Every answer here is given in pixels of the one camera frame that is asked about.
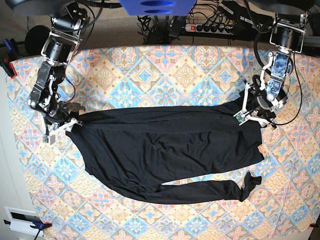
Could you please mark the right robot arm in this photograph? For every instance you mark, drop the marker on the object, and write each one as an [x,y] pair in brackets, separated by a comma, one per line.
[67,27]

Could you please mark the white power strip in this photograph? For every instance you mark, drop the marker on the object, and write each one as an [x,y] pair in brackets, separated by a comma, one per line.
[217,29]

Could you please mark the black t-shirt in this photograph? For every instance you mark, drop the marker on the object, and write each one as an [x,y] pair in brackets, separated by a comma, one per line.
[138,152]

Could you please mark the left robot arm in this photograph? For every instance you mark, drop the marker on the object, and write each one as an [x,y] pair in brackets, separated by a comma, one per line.
[287,34]

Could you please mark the white wall vent box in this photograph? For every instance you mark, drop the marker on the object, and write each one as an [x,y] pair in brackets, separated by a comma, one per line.
[22,215]

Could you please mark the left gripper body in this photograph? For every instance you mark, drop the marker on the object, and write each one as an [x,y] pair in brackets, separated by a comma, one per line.
[258,108]

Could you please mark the black clamp bottom right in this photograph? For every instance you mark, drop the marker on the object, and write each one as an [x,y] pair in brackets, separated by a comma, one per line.
[313,225]

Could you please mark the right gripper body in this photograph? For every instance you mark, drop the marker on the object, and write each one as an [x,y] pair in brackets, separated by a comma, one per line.
[59,113]

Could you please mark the blue clamp bottom left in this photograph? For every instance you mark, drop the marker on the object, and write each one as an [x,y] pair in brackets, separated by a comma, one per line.
[37,225]

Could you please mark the red blue clamp top left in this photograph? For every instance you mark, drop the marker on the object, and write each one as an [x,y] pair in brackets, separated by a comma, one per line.
[12,54]

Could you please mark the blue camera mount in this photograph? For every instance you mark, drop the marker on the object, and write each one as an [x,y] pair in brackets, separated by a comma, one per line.
[157,7]

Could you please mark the black round stool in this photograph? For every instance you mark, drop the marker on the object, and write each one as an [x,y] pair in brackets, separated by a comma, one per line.
[35,39]

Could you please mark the patterned colourful tablecloth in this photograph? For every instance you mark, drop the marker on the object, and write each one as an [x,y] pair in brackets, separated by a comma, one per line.
[283,207]

